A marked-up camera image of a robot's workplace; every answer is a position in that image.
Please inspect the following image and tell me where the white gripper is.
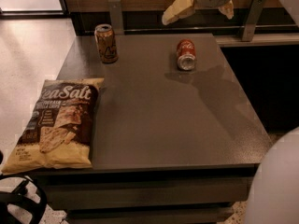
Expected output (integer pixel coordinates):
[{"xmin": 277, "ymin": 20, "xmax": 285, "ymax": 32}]
[{"xmin": 162, "ymin": 0, "xmax": 234, "ymax": 25}]

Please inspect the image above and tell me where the red coke can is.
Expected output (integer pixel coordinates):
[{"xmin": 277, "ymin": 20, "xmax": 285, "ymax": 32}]
[{"xmin": 177, "ymin": 39, "xmax": 196, "ymax": 71}]

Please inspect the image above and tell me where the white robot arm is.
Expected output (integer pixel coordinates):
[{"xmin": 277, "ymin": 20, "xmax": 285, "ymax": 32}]
[{"xmin": 162, "ymin": 0, "xmax": 299, "ymax": 224}]

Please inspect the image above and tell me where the brown gold soda can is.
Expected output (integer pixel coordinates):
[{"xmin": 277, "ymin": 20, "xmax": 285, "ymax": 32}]
[{"xmin": 94, "ymin": 24, "xmax": 118, "ymax": 63}]

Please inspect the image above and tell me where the sea salt chips bag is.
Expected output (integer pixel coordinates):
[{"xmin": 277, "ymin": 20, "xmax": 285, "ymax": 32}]
[{"xmin": 2, "ymin": 78, "xmax": 104, "ymax": 175}]

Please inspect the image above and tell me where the black chair base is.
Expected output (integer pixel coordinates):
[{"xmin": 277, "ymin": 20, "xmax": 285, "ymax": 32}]
[{"xmin": 0, "ymin": 176, "xmax": 47, "ymax": 224}]

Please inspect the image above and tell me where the right metal bracket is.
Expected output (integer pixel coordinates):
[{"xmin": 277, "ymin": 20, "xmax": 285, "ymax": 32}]
[{"xmin": 240, "ymin": 0, "xmax": 266, "ymax": 42}]

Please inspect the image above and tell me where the metal bracket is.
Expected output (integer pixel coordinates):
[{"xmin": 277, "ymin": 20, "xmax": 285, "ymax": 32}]
[
  {"xmin": 240, "ymin": 0, "xmax": 266, "ymax": 42},
  {"xmin": 108, "ymin": 0, "xmax": 124, "ymax": 35}
]

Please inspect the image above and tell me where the left metal bracket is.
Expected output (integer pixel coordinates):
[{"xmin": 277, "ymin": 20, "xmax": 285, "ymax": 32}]
[{"xmin": 108, "ymin": 0, "xmax": 124, "ymax": 35}]

